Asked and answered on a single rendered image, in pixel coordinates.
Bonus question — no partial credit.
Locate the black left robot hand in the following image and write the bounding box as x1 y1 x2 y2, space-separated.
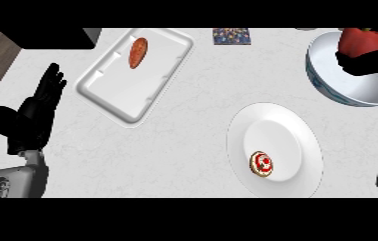
0 62 69 156

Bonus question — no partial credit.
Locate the red bell pepper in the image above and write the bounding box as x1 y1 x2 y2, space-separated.
337 27 378 57

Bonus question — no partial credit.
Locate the white plate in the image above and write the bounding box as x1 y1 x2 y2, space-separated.
225 101 325 199

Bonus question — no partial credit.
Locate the white blue-patterned bowl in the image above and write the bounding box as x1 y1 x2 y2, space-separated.
305 31 378 108

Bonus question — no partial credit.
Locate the black appliance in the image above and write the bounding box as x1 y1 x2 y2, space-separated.
0 27 104 51

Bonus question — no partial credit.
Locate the white tray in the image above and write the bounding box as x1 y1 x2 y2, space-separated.
73 27 197 125

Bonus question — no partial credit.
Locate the orange-brown sweet potato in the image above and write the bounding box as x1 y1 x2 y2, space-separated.
128 37 150 70

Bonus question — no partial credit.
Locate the blue patterned square box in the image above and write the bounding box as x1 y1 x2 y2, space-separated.
212 27 253 46

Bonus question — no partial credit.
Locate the red-topped cupcake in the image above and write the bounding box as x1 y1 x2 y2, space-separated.
249 150 277 179

